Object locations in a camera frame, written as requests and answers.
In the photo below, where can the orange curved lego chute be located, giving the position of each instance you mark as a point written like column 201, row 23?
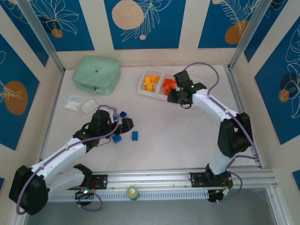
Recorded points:
column 166, row 87

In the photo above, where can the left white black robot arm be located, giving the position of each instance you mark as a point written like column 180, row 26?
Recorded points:
column 58, row 154

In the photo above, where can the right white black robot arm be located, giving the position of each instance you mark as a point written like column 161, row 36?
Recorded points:
column 234, row 136

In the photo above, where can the blue lego brick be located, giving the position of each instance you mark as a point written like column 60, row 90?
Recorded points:
column 116, row 139
column 134, row 136
column 123, row 114

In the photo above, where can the clear plastic packet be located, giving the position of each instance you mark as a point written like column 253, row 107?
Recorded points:
column 89, row 106
column 73, row 102

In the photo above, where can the white three-compartment tray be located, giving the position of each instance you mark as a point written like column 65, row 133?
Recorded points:
column 140, row 91

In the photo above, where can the mint green zipper pouch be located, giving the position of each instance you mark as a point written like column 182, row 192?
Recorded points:
column 96, row 73

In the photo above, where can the green tape roll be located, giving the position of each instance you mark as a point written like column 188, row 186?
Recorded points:
column 132, row 192

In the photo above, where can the aluminium side rail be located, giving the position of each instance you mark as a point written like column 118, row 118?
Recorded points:
column 50, row 117
column 241, row 93

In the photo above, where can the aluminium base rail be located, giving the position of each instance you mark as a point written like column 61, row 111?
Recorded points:
column 152, row 178

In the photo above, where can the aluminium frame post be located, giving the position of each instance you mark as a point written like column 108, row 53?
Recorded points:
column 39, row 32
column 249, row 30

